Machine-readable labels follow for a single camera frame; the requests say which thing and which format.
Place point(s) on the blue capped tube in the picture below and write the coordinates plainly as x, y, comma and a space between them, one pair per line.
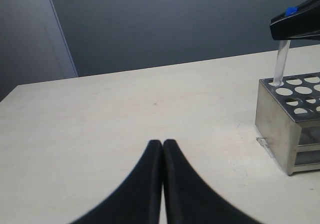
282, 53

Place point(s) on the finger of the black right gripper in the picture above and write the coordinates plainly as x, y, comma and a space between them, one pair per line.
300, 22

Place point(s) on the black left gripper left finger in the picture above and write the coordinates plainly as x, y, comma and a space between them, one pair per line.
137, 200

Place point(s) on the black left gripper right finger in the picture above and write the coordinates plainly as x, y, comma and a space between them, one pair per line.
188, 198

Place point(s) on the stainless steel test tube rack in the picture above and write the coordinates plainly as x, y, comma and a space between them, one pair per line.
288, 119

